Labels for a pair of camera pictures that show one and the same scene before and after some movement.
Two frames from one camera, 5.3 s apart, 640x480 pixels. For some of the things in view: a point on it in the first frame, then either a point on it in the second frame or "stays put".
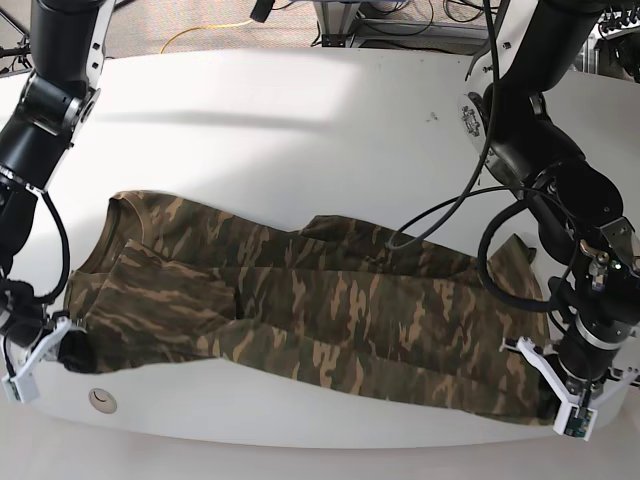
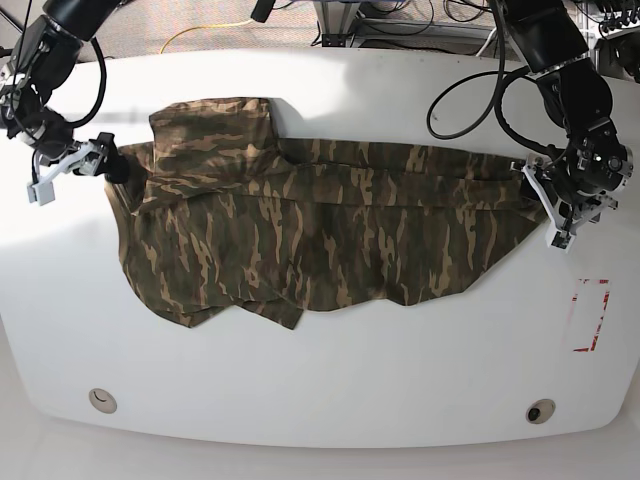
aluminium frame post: (334, 20) stays put
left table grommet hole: (102, 400) stays put
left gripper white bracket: (76, 351) to (88, 160)
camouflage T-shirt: (352, 306) to (216, 213)
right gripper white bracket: (574, 416) to (564, 217)
